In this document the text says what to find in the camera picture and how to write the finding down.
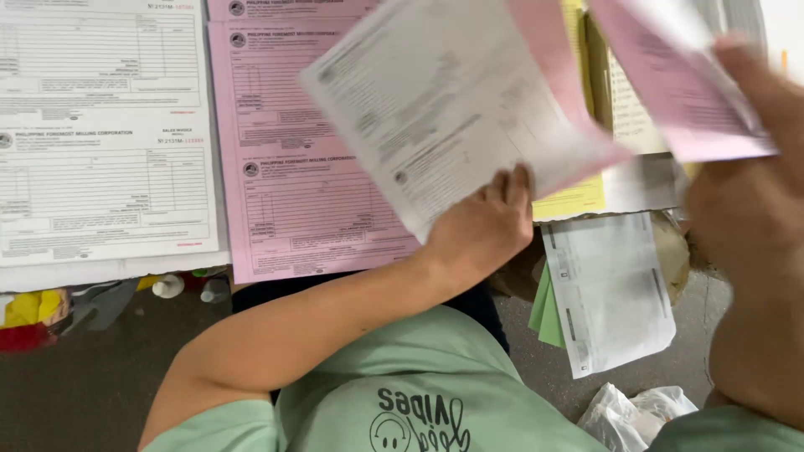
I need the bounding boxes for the stack of white invoice forms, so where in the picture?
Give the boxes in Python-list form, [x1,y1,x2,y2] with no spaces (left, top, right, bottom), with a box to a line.
[0,0,232,293]

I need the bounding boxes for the mint green t-shirt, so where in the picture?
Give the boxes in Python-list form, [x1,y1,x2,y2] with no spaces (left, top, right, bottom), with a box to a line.
[141,304,804,452]

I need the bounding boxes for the person's left hand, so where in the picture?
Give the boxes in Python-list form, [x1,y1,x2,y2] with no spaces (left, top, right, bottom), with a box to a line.
[420,164,536,291]

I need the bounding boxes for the grey plastic piece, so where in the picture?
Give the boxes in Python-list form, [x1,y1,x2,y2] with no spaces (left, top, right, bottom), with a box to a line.
[62,279,142,336]

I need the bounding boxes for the clear bottle with white cap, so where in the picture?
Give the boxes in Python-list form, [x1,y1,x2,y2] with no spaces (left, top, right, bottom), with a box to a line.
[200,276,231,305]

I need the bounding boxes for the brown cardboard with handwritten list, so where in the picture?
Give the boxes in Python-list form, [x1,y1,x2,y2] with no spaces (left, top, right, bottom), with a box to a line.
[583,11,670,156]

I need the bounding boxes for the yellow and red packaging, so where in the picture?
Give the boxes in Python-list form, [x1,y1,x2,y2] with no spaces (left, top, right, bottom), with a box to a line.
[0,288,71,354]

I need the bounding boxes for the stack of pink invoice forms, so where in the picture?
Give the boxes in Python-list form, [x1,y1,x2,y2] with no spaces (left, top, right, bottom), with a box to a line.
[206,0,423,285]

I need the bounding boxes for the green paper sheets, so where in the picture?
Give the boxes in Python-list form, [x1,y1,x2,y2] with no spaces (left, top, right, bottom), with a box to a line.
[528,262,567,350]

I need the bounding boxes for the beige sack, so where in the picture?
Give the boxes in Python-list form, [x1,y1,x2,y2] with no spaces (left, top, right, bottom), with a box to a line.
[649,211,692,307]

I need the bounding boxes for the white printed invoice sheet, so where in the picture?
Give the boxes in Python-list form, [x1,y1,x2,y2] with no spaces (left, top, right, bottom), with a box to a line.
[298,0,632,244]

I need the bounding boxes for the stack of yellow invoice forms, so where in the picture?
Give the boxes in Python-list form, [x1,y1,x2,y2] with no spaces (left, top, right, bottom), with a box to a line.
[533,0,608,222]

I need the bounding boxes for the white plastic bag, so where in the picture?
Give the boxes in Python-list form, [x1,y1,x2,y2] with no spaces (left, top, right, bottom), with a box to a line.
[577,382,699,452]

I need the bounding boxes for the person's right hand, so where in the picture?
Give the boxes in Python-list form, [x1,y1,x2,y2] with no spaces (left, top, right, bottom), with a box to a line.
[683,36,804,301]

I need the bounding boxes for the white printed paper sheet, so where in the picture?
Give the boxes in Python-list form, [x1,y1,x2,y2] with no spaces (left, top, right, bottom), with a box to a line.
[541,212,677,380]

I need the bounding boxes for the pink printed invoice sheet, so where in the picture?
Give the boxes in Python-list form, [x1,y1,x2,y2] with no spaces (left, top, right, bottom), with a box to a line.
[587,0,780,164]

